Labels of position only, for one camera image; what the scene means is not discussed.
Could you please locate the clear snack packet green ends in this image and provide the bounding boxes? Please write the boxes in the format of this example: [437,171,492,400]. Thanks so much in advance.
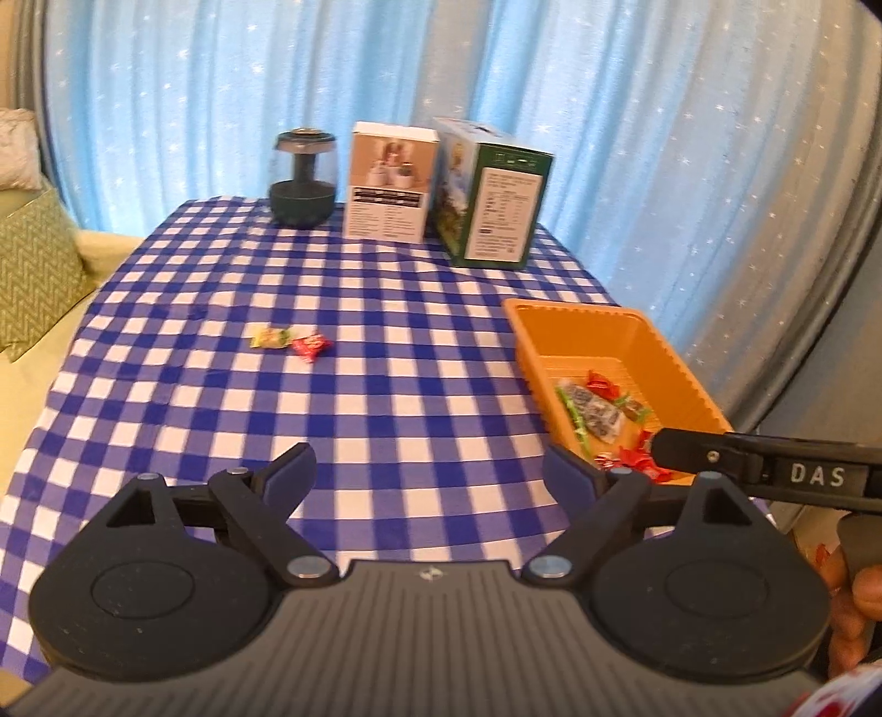
[555,381,594,452]

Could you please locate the dark glass jar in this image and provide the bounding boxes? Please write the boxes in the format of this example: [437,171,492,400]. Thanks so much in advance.
[268,129,338,230]

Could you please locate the grey curtain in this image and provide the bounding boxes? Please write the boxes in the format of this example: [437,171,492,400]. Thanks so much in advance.
[689,0,882,442]

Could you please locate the white cushion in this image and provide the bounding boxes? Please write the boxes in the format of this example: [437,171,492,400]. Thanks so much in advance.
[0,106,44,192]

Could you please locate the green carton box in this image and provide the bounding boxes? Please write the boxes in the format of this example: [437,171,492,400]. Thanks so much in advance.
[431,116,554,270]

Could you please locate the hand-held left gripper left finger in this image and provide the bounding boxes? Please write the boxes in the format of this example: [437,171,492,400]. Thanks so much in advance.
[103,441,340,587]

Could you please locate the clear snack packet red ends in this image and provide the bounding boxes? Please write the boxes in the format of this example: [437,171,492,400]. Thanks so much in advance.
[584,370,625,442]

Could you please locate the blue white checkered tablecloth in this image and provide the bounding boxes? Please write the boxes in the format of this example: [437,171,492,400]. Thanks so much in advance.
[0,199,793,691]

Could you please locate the person's right forearm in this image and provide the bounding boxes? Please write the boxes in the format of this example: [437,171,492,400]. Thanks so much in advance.
[786,658,882,717]

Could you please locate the white carton box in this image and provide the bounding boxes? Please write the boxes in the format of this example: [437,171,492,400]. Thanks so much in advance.
[343,122,442,244]

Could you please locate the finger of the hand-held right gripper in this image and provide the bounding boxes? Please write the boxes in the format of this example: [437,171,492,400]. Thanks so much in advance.
[651,427,767,496]

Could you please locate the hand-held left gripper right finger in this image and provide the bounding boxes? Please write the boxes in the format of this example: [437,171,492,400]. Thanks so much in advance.
[520,443,759,587]

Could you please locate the person's right hand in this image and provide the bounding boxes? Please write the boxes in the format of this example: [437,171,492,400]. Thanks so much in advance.
[823,544,882,680]

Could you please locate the orange plastic tray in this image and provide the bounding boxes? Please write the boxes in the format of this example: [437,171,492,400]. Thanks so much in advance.
[502,298,733,484]

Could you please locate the green zigzag cushion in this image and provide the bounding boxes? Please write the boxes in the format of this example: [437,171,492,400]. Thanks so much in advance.
[0,188,98,363]

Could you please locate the blue star curtain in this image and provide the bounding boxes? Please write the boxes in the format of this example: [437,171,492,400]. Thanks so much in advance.
[41,0,862,360]

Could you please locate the pale yellow sofa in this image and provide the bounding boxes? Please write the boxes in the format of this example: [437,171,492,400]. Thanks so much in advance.
[0,227,146,497]

